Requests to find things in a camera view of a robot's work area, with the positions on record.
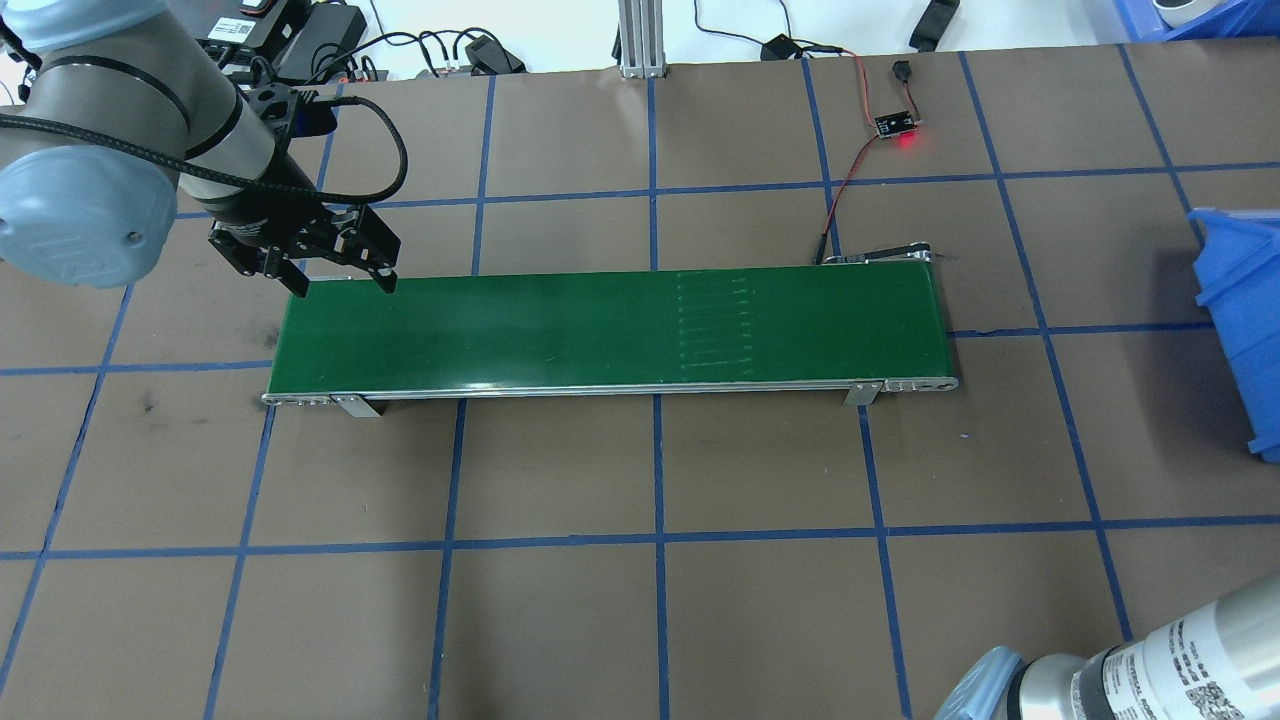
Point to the blue open-front plastic bin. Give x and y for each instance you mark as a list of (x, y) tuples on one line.
[(1245, 320)]

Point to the aluminium extrusion post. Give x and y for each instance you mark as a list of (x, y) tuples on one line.
[(640, 35)]

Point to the black labelled power brick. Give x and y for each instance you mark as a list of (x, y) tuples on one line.
[(240, 30)]

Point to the black power plug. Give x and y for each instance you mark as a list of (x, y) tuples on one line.
[(490, 55)]

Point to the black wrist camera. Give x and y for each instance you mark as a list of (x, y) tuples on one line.
[(285, 107)]

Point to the black plain power brick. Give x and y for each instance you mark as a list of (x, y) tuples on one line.
[(320, 40)]

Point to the green conveyor belt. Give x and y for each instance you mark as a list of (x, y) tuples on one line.
[(600, 330)]

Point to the small black switch box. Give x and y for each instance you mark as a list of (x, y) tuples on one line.
[(780, 47)]

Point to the black barrel connector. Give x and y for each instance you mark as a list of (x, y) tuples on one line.
[(900, 70)]

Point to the blue plastic parts bin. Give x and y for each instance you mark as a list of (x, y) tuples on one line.
[(1140, 20)]

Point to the black power adapter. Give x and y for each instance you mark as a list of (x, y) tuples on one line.
[(935, 22)]

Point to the small black controller board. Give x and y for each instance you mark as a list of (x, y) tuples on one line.
[(895, 125)]

